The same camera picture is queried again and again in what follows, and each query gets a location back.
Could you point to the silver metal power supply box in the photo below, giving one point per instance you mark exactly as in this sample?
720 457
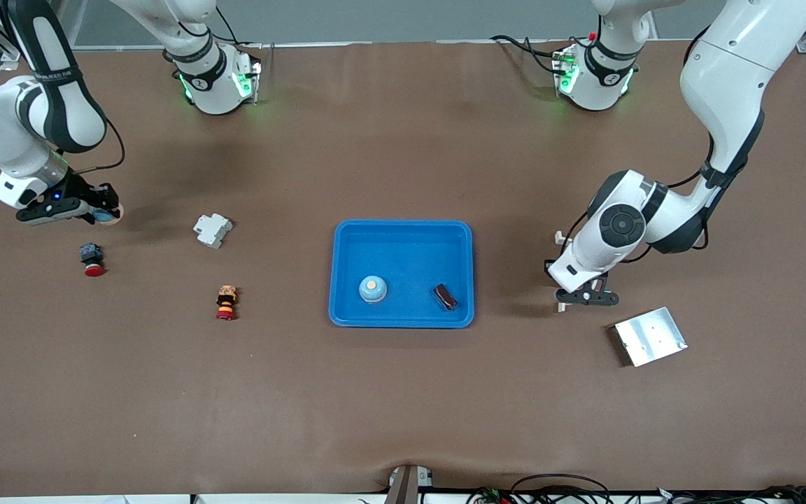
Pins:
651 337

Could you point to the white circuit breaker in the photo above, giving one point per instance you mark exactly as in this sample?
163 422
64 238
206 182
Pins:
213 231

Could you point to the orange striped emergency stop button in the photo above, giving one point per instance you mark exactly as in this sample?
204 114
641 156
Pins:
227 302

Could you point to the metal table edge bracket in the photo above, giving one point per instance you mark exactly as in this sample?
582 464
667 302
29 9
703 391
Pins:
408 486

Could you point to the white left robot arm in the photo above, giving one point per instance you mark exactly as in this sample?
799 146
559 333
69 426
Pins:
725 70

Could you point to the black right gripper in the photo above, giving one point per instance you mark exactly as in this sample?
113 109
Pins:
82 190

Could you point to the plain brown cylindrical capacitor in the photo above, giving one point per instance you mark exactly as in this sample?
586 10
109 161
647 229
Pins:
445 296

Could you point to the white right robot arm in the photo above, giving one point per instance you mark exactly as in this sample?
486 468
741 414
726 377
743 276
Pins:
214 84

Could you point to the red mushroom button blue base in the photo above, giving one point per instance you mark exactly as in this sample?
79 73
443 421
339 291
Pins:
92 257

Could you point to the white curved plastic bracket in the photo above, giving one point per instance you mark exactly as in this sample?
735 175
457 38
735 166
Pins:
562 238

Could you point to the blue plastic tray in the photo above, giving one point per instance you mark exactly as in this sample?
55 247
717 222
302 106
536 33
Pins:
403 252

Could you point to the light blue service bell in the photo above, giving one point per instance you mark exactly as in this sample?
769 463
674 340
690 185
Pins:
372 289
112 219

